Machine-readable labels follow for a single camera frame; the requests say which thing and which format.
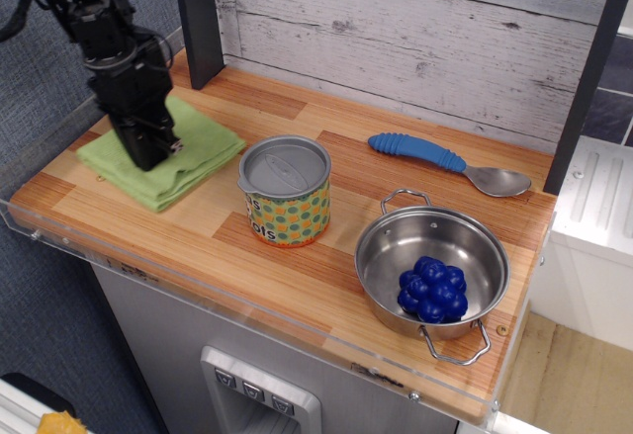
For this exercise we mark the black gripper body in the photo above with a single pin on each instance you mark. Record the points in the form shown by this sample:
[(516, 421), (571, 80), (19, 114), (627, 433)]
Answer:
[(131, 81)]

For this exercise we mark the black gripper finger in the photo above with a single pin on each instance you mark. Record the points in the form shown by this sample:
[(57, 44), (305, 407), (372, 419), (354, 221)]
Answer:
[(146, 146), (167, 141)]

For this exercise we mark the green cloth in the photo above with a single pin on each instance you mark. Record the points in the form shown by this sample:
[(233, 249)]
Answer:
[(208, 146)]

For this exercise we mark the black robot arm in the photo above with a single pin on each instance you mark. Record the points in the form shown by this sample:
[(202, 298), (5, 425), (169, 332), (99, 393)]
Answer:
[(90, 23)]

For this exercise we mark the dotted can with grey lid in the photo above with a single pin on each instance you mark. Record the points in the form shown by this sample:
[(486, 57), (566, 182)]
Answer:
[(285, 181)]

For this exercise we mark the grey toy fridge cabinet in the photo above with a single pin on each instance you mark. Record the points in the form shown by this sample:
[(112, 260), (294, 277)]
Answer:
[(167, 332)]

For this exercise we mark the stainless steel pot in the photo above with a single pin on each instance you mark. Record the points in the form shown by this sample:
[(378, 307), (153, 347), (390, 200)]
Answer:
[(393, 243)]

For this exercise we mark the silver dispenser button panel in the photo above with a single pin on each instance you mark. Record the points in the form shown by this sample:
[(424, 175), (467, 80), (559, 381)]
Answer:
[(247, 399)]

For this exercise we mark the yellow object at corner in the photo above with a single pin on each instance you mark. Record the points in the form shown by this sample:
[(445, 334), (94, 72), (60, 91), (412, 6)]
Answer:
[(60, 423)]

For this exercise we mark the clear acrylic table guard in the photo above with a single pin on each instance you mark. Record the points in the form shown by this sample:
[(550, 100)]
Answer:
[(203, 248)]

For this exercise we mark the blue toy grapes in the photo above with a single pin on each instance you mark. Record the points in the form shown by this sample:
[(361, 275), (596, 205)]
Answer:
[(433, 291)]

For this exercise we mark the white toy sink unit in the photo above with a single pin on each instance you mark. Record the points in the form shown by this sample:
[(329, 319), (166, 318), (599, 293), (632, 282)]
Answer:
[(584, 278)]

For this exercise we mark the dark grey left post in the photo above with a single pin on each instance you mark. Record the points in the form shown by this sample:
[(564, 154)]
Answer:
[(202, 37)]

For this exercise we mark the dark grey post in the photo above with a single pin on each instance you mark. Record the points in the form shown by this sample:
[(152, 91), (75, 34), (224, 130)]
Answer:
[(598, 55), (202, 37)]

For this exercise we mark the blue handled metal spoon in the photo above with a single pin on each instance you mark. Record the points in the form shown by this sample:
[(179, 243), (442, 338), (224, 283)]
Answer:
[(493, 182)]

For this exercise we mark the dark grey right post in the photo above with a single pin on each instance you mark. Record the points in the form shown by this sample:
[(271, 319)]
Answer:
[(598, 55)]

